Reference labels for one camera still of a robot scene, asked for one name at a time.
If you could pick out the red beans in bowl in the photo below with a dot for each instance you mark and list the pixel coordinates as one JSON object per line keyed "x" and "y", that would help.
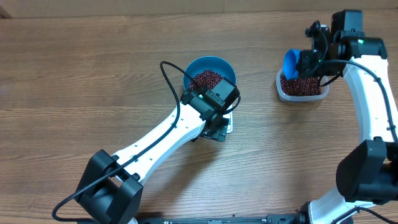
{"x": 207, "y": 78}

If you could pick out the white digital kitchen scale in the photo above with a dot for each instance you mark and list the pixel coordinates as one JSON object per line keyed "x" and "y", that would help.
{"x": 229, "y": 117}

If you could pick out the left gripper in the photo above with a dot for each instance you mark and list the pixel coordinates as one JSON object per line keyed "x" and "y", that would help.
{"x": 217, "y": 130}

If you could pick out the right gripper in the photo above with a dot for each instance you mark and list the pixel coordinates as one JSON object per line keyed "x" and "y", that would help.
{"x": 305, "y": 70}

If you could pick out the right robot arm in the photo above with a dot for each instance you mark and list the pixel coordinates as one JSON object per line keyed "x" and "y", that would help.
{"x": 368, "y": 175}

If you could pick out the teal metal bowl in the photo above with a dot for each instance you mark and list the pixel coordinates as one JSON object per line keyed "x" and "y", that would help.
{"x": 215, "y": 64}

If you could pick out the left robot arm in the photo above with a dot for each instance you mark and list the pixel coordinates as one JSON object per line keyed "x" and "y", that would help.
{"x": 111, "y": 185}

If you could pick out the red adzuki beans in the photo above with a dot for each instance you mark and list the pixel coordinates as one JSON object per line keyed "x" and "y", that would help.
{"x": 300, "y": 87}

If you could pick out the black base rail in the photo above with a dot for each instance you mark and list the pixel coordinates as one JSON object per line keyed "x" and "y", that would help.
{"x": 269, "y": 219}

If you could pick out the blue plastic measuring scoop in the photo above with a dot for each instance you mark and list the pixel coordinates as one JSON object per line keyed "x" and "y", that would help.
{"x": 290, "y": 62}

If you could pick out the clear plastic food container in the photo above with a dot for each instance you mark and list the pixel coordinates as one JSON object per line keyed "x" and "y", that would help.
{"x": 300, "y": 99}

